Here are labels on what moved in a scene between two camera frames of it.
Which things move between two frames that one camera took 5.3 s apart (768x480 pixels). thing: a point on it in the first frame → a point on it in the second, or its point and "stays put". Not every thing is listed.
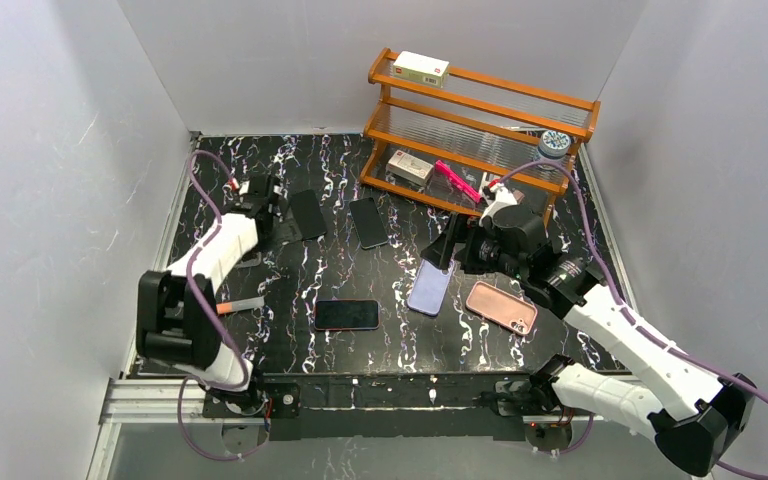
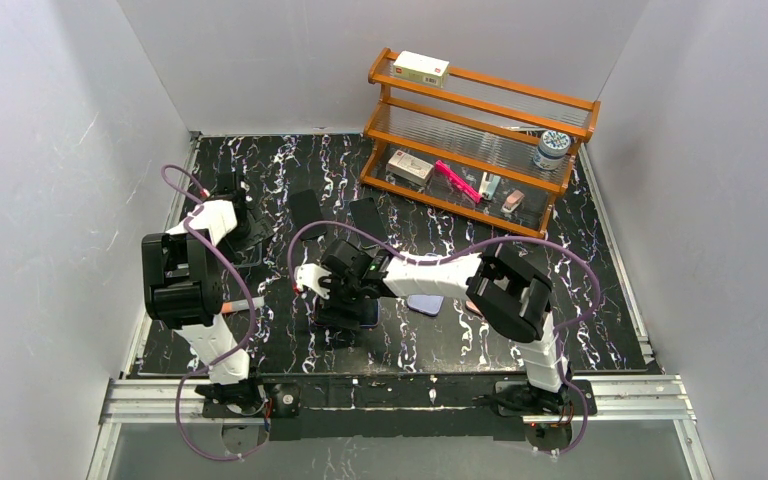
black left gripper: x=277 y=206 → x=242 y=225
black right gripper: x=462 y=241 → x=343 y=307
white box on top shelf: x=421 y=69 stays put
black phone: x=368 y=222 stays put
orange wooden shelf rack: x=456 y=136 stays put
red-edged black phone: x=347 y=314 stays put
